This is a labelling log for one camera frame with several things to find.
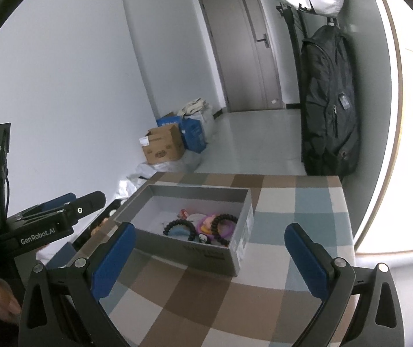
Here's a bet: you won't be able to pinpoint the black beaded bracelet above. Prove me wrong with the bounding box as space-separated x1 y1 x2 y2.
162 218 199 243

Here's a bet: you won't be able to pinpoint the white pin badge back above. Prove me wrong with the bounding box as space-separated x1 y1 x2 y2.
187 213 206 226

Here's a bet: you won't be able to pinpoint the pink pig figurine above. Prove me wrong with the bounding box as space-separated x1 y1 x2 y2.
200 215 216 234

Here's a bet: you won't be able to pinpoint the clear red ring toy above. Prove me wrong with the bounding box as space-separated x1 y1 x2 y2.
178 209 190 219

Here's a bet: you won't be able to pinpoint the dark blue jordan bag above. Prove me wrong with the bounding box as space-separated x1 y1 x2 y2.
36 242 76 270

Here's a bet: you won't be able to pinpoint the checkered table cloth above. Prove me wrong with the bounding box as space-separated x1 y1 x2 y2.
101 172 355 346

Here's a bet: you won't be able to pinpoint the grey cardboard box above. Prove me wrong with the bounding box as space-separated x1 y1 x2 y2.
113 185 254 276

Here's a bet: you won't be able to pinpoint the brown cardboard box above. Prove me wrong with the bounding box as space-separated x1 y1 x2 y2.
139 124 185 165

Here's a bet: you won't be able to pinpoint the white plastic bags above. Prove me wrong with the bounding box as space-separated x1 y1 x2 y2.
115 160 199 199

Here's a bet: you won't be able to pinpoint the small penguin charm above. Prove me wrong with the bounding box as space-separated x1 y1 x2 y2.
198 233 211 244

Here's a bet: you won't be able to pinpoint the blue paper bag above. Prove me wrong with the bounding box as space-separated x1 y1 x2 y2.
156 114 206 154

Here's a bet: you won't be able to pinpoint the black backpack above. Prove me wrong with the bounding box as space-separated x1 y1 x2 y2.
300 25 361 179

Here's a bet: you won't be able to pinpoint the beige tote bag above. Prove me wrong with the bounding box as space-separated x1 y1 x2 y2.
177 98 210 117

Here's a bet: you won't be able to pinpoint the grey door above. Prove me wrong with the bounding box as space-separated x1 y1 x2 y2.
199 0 283 112

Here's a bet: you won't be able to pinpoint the black coat rack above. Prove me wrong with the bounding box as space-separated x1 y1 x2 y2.
276 2 308 162

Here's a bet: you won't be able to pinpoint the purple ring bracelet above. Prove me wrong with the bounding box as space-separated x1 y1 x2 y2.
197 214 237 239

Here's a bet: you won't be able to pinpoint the black spiral hair tie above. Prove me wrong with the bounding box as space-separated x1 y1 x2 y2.
211 213 239 248

